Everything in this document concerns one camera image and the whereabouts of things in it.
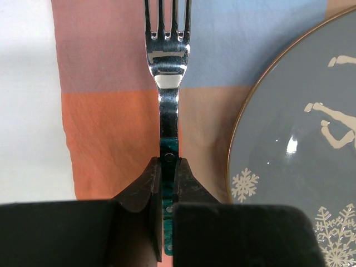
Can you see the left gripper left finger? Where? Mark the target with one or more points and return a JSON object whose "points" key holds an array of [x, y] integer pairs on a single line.
{"points": [[122, 231]]}

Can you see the fork with green handle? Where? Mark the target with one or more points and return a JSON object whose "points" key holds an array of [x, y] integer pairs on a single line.
{"points": [[167, 57]]}

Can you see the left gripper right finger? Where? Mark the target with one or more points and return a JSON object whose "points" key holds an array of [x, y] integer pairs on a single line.
{"points": [[208, 233]]}

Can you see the grey plate with deer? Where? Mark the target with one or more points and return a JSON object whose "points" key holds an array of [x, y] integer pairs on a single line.
{"points": [[293, 142]]}

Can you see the orange grey checked cloth napkin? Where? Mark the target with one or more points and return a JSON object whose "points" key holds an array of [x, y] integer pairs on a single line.
{"points": [[109, 99]]}

